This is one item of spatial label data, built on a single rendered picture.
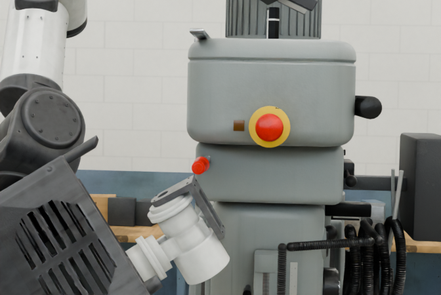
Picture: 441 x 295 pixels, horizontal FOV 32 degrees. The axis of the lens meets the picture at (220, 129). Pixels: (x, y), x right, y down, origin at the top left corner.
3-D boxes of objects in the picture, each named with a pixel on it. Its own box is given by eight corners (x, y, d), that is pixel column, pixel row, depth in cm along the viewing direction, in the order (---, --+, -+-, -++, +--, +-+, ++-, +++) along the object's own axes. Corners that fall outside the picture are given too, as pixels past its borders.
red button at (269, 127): (283, 142, 107) (283, 114, 107) (254, 141, 107) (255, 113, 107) (283, 141, 110) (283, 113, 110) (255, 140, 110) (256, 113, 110)
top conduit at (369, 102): (382, 119, 113) (382, 96, 113) (354, 118, 114) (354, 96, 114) (351, 111, 158) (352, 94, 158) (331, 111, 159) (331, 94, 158)
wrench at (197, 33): (210, 33, 105) (210, 27, 105) (182, 33, 106) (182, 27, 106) (218, 44, 130) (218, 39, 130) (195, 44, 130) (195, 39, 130)
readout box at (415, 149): (458, 243, 152) (462, 138, 151) (412, 241, 153) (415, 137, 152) (437, 225, 172) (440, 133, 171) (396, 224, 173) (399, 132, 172)
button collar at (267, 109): (289, 148, 110) (291, 106, 109) (248, 147, 110) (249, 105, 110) (289, 147, 112) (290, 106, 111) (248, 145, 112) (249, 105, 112)
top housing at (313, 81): (358, 149, 111) (361, 39, 110) (180, 144, 113) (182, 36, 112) (333, 131, 158) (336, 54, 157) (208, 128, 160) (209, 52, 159)
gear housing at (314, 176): (345, 206, 121) (347, 144, 121) (193, 202, 123) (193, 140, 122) (329, 181, 154) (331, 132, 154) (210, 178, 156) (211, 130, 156)
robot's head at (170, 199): (172, 269, 98) (224, 242, 97) (138, 213, 96) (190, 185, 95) (177, 250, 104) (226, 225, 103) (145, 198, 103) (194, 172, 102)
